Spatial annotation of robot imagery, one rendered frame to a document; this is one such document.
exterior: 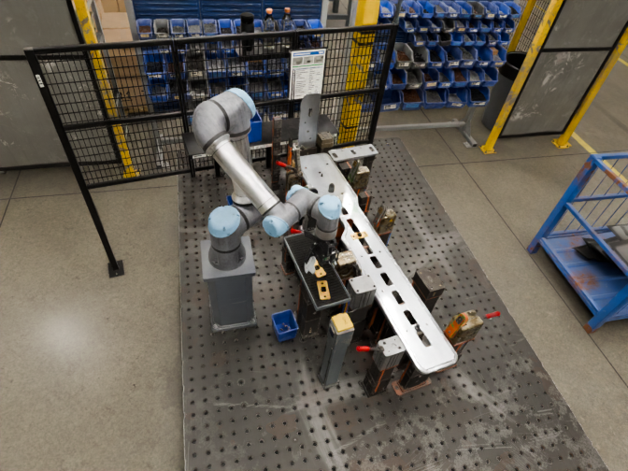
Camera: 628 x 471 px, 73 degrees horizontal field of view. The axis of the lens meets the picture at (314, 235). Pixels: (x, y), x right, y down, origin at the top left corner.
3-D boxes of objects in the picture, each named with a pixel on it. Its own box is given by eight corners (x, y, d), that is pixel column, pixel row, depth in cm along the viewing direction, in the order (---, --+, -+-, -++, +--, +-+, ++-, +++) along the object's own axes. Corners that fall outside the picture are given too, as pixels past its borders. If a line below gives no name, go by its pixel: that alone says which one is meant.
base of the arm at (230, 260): (209, 273, 167) (206, 256, 160) (206, 245, 177) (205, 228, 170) (248, 268, 170) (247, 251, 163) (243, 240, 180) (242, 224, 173)
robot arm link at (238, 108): (227, 226, 172) (196, 96, 136) (252, 207, 181) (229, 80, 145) (249, 237, 166) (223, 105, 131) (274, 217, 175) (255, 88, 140)
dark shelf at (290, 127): (339, 136, 258) (339, 132, 256) (189, 160, 230) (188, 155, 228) (325, 117, 272) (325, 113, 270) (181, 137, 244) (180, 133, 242)
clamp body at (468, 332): (461, 366, 193) (492, 324, 167) (434, 377, 188) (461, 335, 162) (448, 347, 199) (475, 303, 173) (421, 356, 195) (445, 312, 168)
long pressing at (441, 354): (466, 359, 163) (468, 357, 162) (417, 378, 156) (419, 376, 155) (327, 152, 248) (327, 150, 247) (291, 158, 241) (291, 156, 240)
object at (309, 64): (322, 97, 260) (327, 47, 238) (287, 101, 253) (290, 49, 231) (321, 95, 262) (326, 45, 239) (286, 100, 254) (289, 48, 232)
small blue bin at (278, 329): (297, 338, 195) (299, 328, 189) (278, 344, 192) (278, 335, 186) (290, 319, 202) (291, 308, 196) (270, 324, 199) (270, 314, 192)
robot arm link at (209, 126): (179, 106, 126) (286, 233, 130) (206, 92, 132) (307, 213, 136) (171, 127, 135) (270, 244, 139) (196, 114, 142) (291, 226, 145)
